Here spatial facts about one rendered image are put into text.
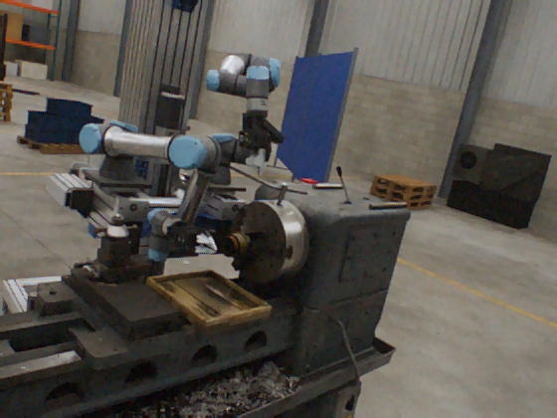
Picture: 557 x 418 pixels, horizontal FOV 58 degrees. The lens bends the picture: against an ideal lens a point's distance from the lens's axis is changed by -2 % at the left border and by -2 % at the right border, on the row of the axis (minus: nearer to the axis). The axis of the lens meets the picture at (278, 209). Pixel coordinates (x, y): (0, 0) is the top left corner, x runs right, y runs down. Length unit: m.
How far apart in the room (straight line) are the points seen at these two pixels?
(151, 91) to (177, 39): 0.26
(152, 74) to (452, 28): 10.98
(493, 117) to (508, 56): 1.34
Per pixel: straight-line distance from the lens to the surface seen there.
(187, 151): 1.80
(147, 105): 2.39
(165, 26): 2.39
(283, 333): 2.02
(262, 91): 1.73
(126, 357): 1.47
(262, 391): 1.94
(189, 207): 2.01
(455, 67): 12.71
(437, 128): 12.61
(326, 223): 1.90
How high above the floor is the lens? 1.65
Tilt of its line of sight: 13 degrees down
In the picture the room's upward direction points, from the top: 12 degrees clockwise
